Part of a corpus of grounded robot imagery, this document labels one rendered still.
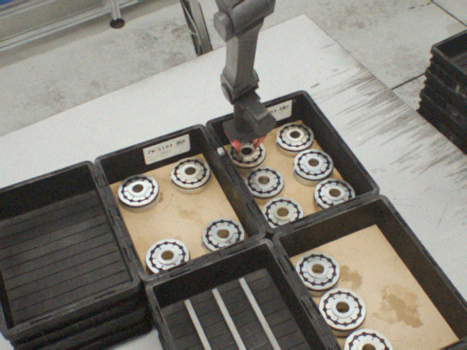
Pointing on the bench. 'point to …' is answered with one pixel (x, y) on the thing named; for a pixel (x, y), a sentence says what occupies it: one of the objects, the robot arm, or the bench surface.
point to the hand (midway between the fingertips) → (246, 148)
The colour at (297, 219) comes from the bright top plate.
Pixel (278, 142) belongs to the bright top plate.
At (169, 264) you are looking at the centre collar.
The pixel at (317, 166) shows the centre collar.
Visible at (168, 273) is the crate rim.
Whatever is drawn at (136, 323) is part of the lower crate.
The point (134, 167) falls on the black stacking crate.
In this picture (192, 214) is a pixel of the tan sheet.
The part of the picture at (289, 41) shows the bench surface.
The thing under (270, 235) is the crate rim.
